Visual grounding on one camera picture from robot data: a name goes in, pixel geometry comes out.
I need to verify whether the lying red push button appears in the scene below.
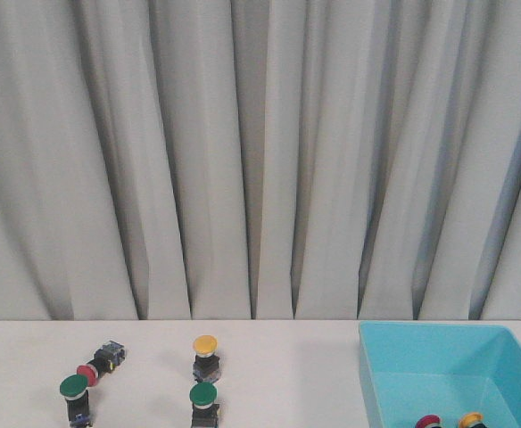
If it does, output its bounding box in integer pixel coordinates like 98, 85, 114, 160
76, 341, 127, 387

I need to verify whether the right green push button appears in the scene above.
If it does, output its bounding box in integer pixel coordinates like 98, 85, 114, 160
189, 382, 219, 428

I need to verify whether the yellow push button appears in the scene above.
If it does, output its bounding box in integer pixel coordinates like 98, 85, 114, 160
193, 335, 220, 383
458, 412, 486, 428

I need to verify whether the grey pleated curtain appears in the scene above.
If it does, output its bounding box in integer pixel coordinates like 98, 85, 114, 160
0, 1, 521, 320

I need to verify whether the green push button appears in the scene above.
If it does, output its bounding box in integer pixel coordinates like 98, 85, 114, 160
59, 374, 95, 428
189, 382, 219, 428

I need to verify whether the red push button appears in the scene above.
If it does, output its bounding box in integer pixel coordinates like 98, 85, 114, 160
76, 341, 127, 387
415, 414, 442, 428

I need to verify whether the left green push button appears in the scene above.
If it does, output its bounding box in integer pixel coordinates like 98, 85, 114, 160
59, 374, 95, 428

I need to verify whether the light blue plastic box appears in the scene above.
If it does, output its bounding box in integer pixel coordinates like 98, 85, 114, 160
359, 321, 521, 427

